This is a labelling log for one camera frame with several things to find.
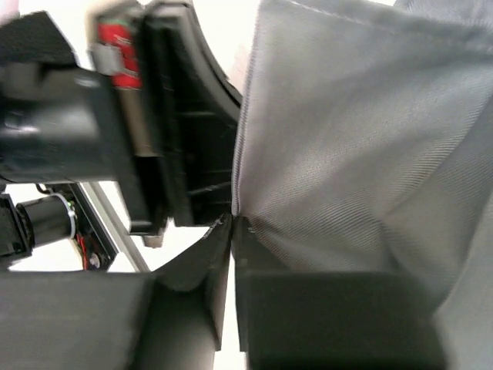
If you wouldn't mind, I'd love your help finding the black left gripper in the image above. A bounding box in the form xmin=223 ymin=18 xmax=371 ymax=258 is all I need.
xmin=1 ymin=1 xmax=242 ymax=235

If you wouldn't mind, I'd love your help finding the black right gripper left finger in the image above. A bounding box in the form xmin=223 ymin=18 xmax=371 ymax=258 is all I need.
xmin=1 ymin=215 xmax=232 ymax=369

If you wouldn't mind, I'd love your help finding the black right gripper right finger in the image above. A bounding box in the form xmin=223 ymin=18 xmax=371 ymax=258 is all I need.
xmin=231 ymin=218 xmax=448 ymax=369

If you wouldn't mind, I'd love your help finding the grey pleated skirt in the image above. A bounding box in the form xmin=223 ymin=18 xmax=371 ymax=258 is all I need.
xmin=233 ymin=1 xmax=492 ymax=369

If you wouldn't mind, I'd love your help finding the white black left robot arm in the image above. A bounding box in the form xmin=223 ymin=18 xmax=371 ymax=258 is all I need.
xmin=1 ymin=1 xmax=241 ymax=269

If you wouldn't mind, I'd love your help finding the aluminium table front rail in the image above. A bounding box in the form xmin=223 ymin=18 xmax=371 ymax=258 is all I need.
xmin=71 ymin=183 xmax=150 ymax=272

